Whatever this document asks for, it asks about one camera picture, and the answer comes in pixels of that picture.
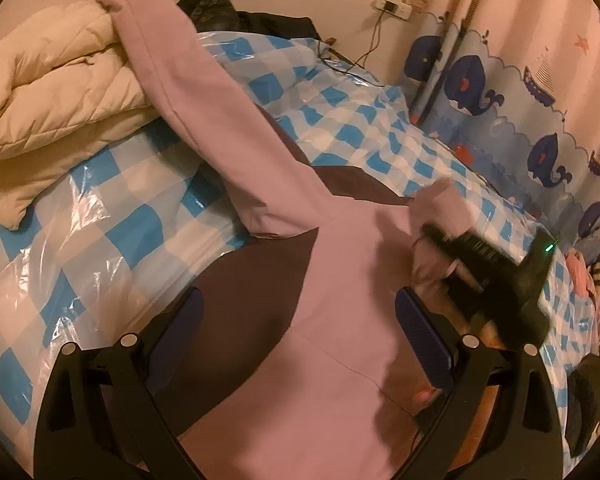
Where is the white wall power strip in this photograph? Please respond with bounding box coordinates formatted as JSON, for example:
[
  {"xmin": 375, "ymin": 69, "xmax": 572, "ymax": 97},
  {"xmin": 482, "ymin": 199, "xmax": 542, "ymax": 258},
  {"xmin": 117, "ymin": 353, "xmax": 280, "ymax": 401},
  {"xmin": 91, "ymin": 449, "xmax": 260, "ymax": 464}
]
[{"xmin": 372, "ymin": 0, "xmax": 413, "ymax": 18}]

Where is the black plastic bag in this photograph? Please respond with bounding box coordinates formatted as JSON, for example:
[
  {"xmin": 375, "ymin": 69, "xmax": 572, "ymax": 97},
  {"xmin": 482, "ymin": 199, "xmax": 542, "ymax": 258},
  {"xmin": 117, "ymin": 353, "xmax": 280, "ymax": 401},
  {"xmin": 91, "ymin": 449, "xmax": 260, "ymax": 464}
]
[{"xmin": 176, "ymin": 0, "xmax": 241, "ymax": 35}]

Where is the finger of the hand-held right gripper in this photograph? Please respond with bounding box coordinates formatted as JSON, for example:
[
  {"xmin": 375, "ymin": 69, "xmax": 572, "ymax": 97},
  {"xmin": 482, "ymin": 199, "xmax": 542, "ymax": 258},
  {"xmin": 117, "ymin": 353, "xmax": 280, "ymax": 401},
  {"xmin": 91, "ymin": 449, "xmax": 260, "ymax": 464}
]
[
  {"xmin": 420, "ymin": 222, "xmax": 473, "ymax": 263},
  {"xmin": 445, "ymin": 265, "xmax": 486, "ymax": 323}
]

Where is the pink cloth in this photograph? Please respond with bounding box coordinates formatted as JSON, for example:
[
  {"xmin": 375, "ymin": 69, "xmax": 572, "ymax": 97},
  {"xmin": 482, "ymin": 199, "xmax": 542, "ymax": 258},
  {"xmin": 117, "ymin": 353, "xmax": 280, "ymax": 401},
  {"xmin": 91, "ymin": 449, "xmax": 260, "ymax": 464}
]
[{"xmin": 564, "ymin": 250, "xmax": 600, "ymax": 313}]

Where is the thin dark cable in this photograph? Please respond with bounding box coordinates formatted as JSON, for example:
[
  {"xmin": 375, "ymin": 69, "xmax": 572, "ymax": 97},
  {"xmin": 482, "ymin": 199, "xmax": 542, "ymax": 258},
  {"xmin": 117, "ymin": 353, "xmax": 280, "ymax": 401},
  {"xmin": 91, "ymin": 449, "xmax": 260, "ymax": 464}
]
[{"xmin": 317, "ymin": 9, "xmax": 387, "ymax": 75}]

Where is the dark green garment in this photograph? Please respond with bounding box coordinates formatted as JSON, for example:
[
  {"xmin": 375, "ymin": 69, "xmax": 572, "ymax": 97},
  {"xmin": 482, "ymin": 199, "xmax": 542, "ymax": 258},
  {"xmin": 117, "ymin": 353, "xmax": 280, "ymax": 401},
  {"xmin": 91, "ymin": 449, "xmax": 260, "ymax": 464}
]
[{"xmin": 562, "ymin": 354, "xmax": 600, "ymax": 458}]

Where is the dark clothing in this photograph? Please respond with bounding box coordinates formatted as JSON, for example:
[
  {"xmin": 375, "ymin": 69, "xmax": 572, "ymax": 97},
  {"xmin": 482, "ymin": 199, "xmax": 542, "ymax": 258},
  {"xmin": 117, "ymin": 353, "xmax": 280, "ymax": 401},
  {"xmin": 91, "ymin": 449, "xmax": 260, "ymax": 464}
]
[{"xmin": 235, "ymin": 10, "xmax": 325, "ymax": 42}]

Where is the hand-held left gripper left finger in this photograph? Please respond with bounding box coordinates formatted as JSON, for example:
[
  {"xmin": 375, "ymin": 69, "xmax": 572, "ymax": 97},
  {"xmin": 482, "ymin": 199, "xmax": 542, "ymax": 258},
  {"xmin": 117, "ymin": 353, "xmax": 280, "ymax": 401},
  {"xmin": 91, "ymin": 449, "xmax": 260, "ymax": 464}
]
[{"xmin": 32, "ymin": 287, "xmax": 205, "ymax": 480}]

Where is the pink and brown hoodie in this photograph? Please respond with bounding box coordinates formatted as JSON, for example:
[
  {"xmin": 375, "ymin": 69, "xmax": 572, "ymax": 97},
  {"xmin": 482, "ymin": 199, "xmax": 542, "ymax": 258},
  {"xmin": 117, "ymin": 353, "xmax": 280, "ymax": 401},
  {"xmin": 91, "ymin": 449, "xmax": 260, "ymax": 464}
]
[{"xmin": 96, "ymin": 0, "xmax": 480, "ymax": 480}]

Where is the whale print curtain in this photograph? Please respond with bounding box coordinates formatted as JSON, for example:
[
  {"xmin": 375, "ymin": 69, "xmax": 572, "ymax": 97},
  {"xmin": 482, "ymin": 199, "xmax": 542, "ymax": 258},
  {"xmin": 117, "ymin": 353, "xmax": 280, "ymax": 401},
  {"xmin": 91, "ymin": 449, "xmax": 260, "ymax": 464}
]
[{"xmin": 404, "ymin": 0, "xmax": 600, "ymax": 261}]

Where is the cream quilted duvet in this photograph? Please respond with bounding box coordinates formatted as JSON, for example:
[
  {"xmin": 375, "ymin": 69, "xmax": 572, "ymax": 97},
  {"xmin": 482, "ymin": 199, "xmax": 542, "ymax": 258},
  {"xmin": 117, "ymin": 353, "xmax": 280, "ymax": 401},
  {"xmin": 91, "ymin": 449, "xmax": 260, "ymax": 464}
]
[{"xmin": 0, "ymin": 0, "xmax": 161, "ymax": 231}]

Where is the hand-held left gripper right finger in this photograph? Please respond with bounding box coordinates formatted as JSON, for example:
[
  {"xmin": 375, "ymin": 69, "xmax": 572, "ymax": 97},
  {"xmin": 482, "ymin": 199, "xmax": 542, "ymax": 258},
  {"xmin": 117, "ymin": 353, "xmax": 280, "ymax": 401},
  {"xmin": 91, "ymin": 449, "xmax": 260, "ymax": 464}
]
[{"xmin": 395, "ymin": 287, "xmax": 565, "ymax": 480}]

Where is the blue checkered bed sheet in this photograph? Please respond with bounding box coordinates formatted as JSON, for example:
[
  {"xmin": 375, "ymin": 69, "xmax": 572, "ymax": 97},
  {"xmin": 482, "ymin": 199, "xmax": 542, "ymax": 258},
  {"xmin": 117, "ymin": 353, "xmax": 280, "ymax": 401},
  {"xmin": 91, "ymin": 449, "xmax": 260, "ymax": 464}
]
[{"xmin": 0, "ymin": 30, "xmax": 600, "ymax": 467}]

